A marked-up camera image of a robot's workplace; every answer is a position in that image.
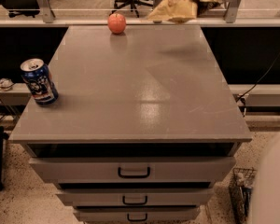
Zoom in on brown chip bag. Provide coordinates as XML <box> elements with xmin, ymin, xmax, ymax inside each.
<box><xmin>147</xmin><ymin>0</ymin><xmax>223</xmax><ymax>23</ymax></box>

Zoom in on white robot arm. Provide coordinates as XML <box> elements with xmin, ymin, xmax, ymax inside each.
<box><xmin>223</xmin><ymin>0</ymin><xmax>280</xmax><ymax>224</ymax></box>

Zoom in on red apple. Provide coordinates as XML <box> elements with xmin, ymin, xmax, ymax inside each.
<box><xmin>107</xmin><ymin>13</ymin><xmax>126</xmax><ymax>35</ymax></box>

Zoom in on grey drawer cabinet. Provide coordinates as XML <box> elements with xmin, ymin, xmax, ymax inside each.
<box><xmin>8</xmin><ymin>24</ymin><xmax>253</xmax><ymax>224</ymax></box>

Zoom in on top grey drawer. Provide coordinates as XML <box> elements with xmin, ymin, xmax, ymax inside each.
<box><xmin>29</xmin><ymin>157</ymin><xmax>235</xmax><ymax>183</ymax></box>

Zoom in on grey drawer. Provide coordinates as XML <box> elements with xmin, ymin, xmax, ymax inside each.
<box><xmin>57</xmin><ymin>189</ymin><xmax>214</xmax><ymax>207</ymax></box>
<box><xmin>74</xmin><ymin>206</ymin><xmax>200</xmax><ymax>222</ymax></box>
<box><xmin>29</xmin><ymin>157</ymin><xmax>235</xmax><ymax>183</ymax></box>

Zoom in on bottom grey drawer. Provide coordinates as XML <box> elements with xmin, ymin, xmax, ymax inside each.
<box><xmin>74</xmin><ymin>206</ymin><xmax>200</xmax><ymax>222</ymax></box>

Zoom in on blue soda can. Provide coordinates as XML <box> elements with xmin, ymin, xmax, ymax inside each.
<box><xmin>21</xmin><ymin>58</ymin><xmax>59</xmax><ymax>105</ymax></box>

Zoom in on middle grey drawer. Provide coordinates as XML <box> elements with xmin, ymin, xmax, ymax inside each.
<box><xmin>57</xmin><ymin>189</ymin><xmax>214</xmax><ymax>207</ymax></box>

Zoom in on snack bags in basket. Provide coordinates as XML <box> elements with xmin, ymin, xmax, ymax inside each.
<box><xmin>236</xmin><ymin>173</ymin><xmax>254</xmax><ymax>216</ymax></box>

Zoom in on black cable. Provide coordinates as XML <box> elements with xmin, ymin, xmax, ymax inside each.
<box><xmin>234</xmin><ymin>42</ymin><xmax>280</xmax><ymax>117</ymax></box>

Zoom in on wire basket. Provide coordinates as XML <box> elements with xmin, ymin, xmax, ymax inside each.
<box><xmin>229</xmin><ymin>168</ymin><xmax>257</xmax><ymax>224</ymax></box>

